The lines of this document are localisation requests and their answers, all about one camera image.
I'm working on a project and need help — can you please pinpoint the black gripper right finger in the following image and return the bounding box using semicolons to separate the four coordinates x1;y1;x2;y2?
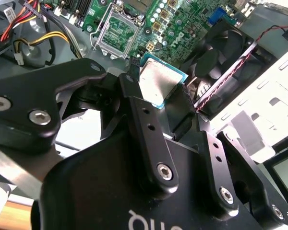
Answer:
165;85;288;230

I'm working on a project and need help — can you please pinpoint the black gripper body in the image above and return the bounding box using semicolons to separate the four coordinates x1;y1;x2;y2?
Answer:
31;133;262;230

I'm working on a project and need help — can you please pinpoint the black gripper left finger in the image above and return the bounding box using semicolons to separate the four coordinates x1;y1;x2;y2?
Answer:
0;56;180;201

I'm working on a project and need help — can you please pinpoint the wire locking lever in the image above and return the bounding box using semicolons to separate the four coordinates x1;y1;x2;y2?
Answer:
88;1;118;51

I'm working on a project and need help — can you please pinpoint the metal socket cover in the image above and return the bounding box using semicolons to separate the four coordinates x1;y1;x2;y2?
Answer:
96;8;146;60

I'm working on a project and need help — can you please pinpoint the silver topped CPU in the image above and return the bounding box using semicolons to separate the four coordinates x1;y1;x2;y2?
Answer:
138;51;189;110

